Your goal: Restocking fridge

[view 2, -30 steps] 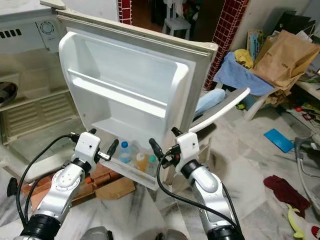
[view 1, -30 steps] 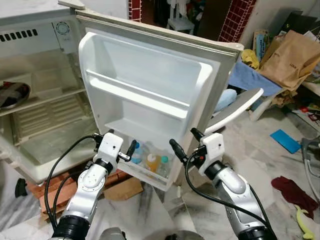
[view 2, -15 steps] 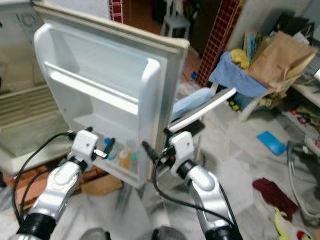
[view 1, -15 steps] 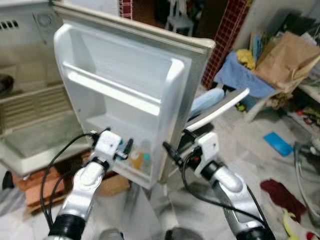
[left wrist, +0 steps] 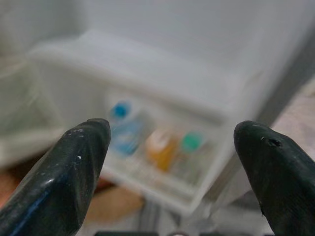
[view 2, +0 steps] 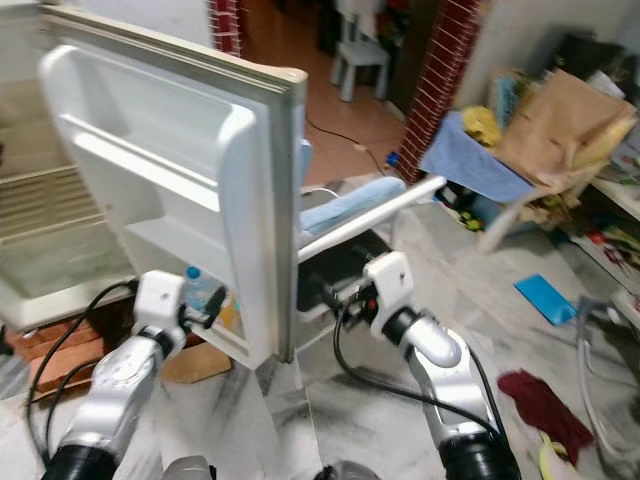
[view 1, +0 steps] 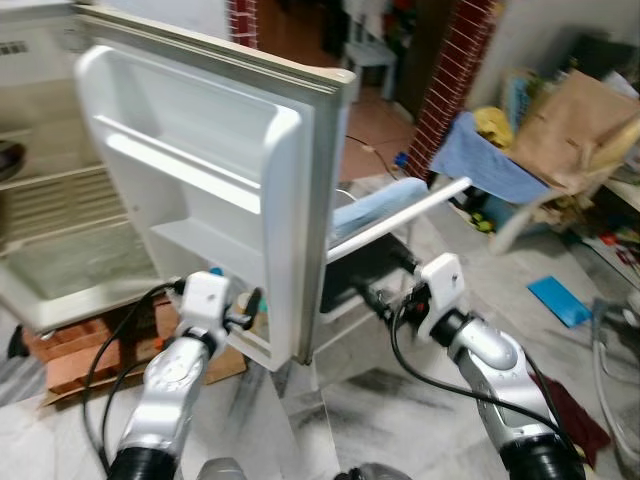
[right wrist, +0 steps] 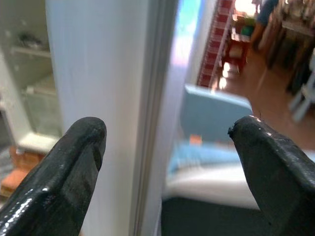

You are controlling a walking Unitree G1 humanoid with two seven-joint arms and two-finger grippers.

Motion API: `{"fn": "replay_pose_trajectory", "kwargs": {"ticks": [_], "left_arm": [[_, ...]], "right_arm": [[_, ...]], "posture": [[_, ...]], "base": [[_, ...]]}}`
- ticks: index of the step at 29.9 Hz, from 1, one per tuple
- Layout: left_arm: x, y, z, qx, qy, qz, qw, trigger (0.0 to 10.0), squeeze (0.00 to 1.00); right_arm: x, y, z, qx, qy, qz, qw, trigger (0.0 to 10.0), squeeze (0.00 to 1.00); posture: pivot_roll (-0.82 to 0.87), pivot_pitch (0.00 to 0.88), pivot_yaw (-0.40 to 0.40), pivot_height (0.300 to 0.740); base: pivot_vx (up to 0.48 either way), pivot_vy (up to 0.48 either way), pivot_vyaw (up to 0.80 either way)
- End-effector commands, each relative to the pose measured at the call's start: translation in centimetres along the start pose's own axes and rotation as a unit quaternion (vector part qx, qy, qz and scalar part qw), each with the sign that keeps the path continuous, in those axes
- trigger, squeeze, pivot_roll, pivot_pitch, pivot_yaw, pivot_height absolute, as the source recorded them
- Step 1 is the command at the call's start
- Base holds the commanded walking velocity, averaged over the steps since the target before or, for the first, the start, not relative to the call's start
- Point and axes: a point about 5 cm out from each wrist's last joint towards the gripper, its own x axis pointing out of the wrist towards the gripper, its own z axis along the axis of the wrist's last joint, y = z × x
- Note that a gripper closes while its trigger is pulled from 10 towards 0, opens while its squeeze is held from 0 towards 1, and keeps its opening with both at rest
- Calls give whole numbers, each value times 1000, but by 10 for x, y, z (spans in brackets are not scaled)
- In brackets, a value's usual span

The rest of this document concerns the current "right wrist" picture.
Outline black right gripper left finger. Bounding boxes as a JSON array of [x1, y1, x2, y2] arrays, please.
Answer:
[[0, 117, 108, 236]]

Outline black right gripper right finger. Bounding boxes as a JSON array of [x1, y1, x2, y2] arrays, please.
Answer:
[[227, 115, 315, 236]]

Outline white fridge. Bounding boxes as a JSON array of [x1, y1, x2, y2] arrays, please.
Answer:
[[0, 0, 62, 150]]

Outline white fridge door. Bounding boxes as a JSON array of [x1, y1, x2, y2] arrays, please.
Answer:
[[45, 0, 188, 236]]

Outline orange bricks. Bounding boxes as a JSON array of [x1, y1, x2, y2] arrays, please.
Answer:
[[0, 145, 47, 197]]

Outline white high chair tray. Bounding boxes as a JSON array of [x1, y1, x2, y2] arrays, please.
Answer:
[[162, 162, 261, 211]]

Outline light blue chair cushion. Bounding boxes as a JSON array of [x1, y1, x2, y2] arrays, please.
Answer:
[[168, 142, 243, 174]]

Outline small white kids chair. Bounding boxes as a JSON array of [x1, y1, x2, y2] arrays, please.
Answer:
[[289, 71, 315, 123]]

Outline light blue high chair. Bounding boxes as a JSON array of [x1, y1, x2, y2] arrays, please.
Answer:
[[179, 83, 254, 145]]

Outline red stool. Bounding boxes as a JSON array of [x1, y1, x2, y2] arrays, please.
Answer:
[[221, 36, 249, 74]]

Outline person in blue shirt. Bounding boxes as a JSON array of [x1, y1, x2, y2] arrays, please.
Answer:
[[251, 0, 281, 50]]

